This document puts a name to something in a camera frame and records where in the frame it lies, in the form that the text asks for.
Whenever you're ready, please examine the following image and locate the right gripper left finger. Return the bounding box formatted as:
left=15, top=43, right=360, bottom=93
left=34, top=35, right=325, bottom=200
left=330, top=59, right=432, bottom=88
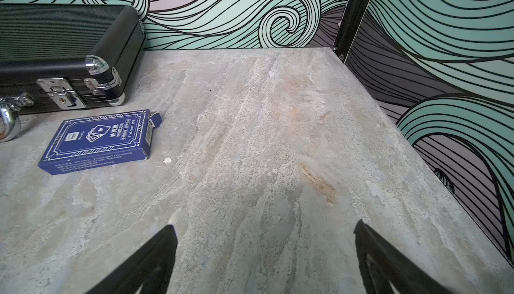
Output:
left=88, top=224, right=178, bottom=293

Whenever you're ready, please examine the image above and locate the black ribbed case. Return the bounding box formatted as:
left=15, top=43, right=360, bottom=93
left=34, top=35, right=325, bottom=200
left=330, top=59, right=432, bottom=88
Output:
left=1, top=3, right=146, bottom=142

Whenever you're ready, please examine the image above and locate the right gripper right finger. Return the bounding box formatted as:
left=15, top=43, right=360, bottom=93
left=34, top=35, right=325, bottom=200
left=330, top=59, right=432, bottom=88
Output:
left=354, top=220, right=451, bottom=293

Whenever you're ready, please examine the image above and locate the blue card deck box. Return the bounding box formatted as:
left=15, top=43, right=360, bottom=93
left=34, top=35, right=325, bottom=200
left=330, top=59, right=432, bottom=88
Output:
left=38, top=109, right=162, bottom=175

